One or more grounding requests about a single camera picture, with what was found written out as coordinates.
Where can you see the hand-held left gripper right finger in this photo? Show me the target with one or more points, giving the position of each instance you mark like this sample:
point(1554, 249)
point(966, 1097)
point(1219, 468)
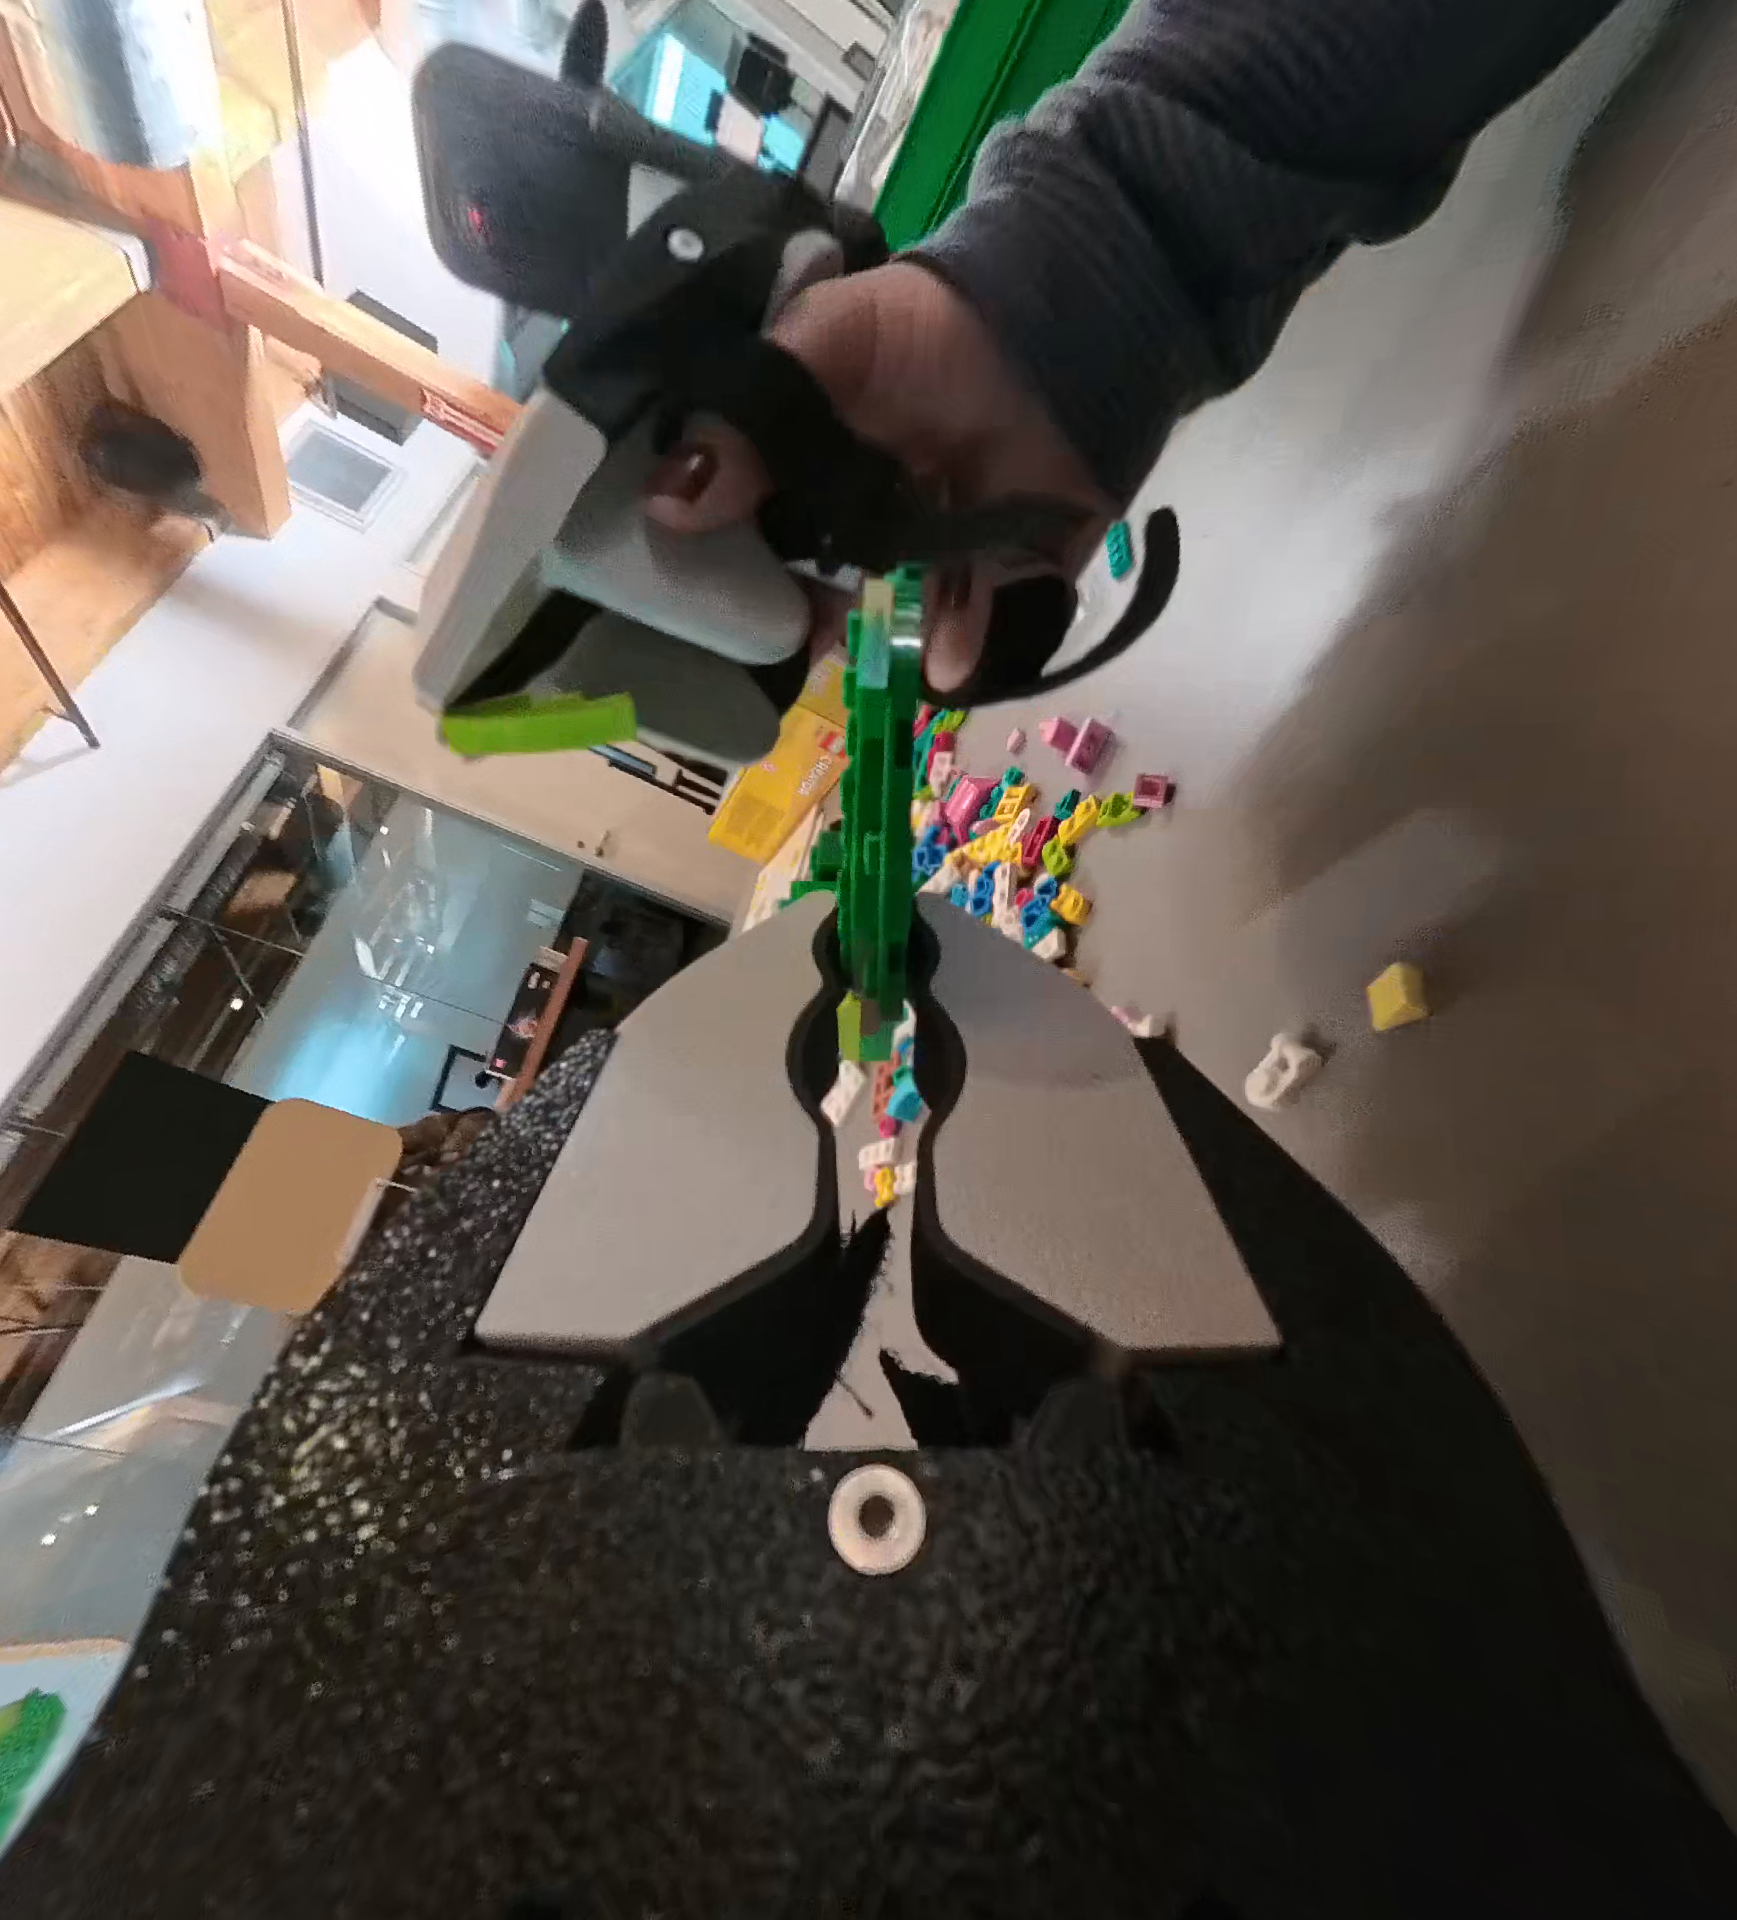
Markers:
point(1079, 1171)

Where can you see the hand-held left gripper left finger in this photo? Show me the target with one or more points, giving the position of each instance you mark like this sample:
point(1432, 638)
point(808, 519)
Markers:
point(688, 1155)

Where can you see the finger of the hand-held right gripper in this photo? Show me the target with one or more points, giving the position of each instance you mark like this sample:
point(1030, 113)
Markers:
point(659, 699)
point(508, 554)

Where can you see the lime green lego plate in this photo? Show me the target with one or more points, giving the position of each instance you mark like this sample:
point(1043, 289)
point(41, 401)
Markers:
point(538, 728)

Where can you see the green lego build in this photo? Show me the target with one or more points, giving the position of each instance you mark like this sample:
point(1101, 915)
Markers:
point(874, 810)

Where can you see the person's right forearm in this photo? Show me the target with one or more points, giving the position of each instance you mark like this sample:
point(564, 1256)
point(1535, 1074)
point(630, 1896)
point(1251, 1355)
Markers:
point(1184, 194)

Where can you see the yellow lego box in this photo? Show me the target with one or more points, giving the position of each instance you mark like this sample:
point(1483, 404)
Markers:
point(779, 781)

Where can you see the white rounded lego plate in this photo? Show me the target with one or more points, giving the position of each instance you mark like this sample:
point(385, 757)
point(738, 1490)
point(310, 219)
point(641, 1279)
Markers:
point(1286, 1069)

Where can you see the pile of colourful lego bricks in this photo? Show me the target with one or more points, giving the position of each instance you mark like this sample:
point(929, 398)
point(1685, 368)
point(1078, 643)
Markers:
point(1019, 840)

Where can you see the yellow lego slope piece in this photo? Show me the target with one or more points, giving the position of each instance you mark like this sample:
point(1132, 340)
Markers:
point(1395, 999)

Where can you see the teal lego piece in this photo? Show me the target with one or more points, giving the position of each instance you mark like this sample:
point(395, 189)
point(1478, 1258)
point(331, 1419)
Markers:
point(1117, 545)

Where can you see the person's right hand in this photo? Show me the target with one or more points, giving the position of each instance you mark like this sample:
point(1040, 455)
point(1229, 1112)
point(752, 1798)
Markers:
point(929, 390)

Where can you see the white ceiling vent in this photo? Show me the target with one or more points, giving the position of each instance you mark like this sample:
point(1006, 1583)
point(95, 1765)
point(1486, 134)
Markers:
point(342, 468)

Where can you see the black round speaker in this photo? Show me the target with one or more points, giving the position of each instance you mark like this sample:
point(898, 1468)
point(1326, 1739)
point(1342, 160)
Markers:
point(148, 459)

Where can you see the silver vertical air duct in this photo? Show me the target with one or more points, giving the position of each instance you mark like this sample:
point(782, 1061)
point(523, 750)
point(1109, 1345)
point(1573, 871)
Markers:
point(127, 75)

